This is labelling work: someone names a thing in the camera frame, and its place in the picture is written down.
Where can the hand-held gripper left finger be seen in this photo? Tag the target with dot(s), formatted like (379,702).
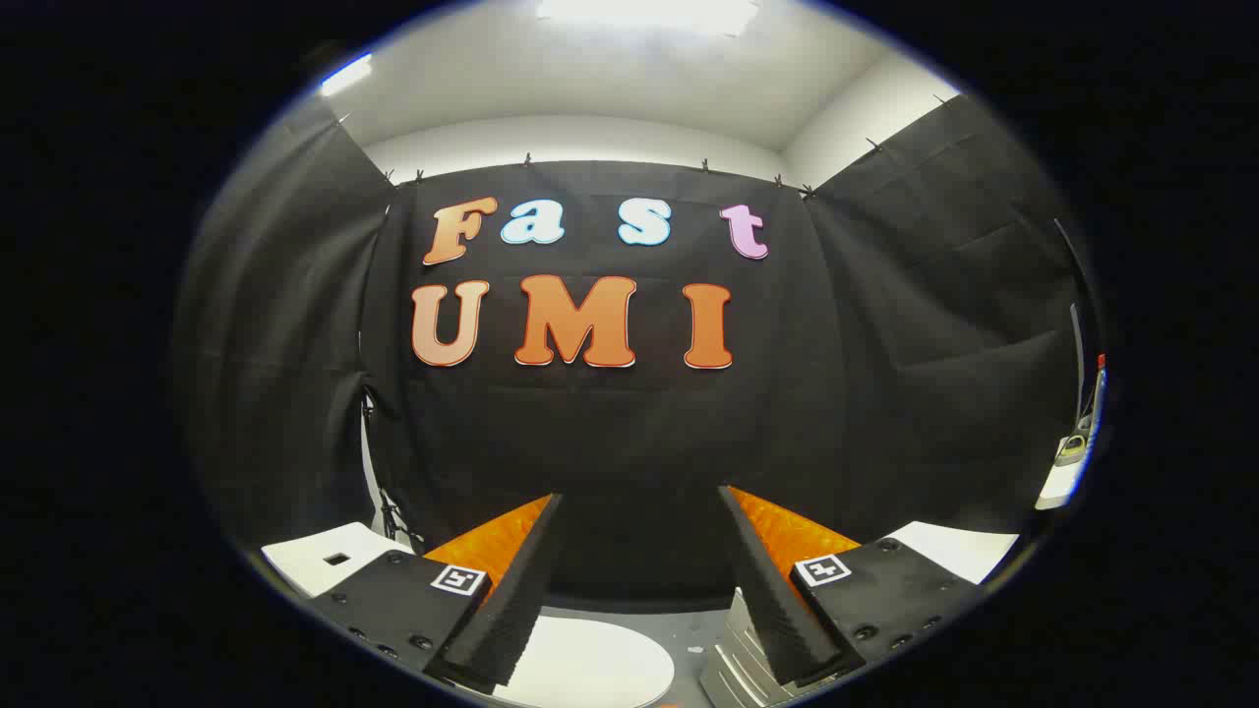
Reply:
(511,590)

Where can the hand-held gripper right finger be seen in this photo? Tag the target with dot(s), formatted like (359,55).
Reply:
(772,590)

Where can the white toilet lid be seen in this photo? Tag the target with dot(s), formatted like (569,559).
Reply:
(600,659)

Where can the black backdrop cloth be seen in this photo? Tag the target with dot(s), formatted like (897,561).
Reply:
(610,442)

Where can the white box with square hole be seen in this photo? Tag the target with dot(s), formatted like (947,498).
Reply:
(295,565)

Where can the white side table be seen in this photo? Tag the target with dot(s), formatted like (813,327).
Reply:
(1057,489)

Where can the small ceiling light panel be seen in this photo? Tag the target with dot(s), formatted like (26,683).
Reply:
(346,75)

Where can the large ceiling light panel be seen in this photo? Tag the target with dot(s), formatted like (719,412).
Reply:
(649,12)

